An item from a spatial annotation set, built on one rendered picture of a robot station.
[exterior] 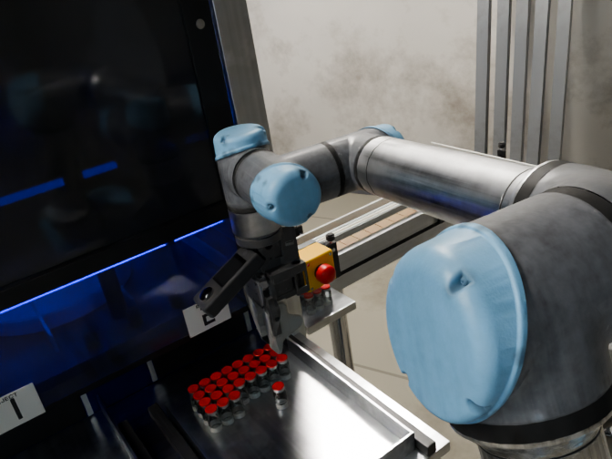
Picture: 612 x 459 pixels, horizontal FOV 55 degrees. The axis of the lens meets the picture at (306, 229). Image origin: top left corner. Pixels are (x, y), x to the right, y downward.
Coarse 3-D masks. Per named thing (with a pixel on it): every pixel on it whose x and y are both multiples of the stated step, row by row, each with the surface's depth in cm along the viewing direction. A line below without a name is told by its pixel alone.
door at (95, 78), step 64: (0, 0) 74; (64, 0) 78; (128, 0) 83; (0, 64) 76; (64, 64) 81; (128, 64) 86; (192, 64) 91; (0, 128) 78; (64, 128) 83; (128, 128) 88; (192, 128) 95; (0, 192) 81; (64, 192) 86; (128, 192) 91; (192, 192) 98; (0, 256) 83; (64, 256) 88
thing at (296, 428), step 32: (288, 352) 114; (288, 384) 106; (320, 384) 105; (192, 416) 102; (256, 416) 100; (288, 416) 99; (320, 416) 98; (352, 416) 97; (384, 416) 92; (192, 448) 95; (224, 448) 94; (256, 448) 94; (288, 448) 93; (320, 448) 92; (352, 448) 91; (384, 448) 90
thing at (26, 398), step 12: (12, 396) 89; (24, 396) 90; (36, 396) 91; (0, 408) 88; (12, 408) 89; (24, 408) 90; (36, 408) 91; (0, 420) 88; (12, 420) 90; (24, 420) 91; (0, 432) 89
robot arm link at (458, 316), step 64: (576, 192) 40; (448, 256) 36; (512, 256) 35; (576, 256) 36; (448, 320) 35; (512, 320) 34; (576, 320) 35; (448, 384) 37; (512, 384) 34; (576, 384) 35; (512, 448) 36; (576, 448) 37
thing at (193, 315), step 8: (184, 312) 102; (192, 312) 103; (200, 312) 104; (224, 312) 107; (192, 320) 104; (200, 320) 105; (208, 320) 106; (216, 320) 107; (224, 320) 108; (192, 328) 104; (200, 328) 105; (208, 328) 106; (192, 336) 105
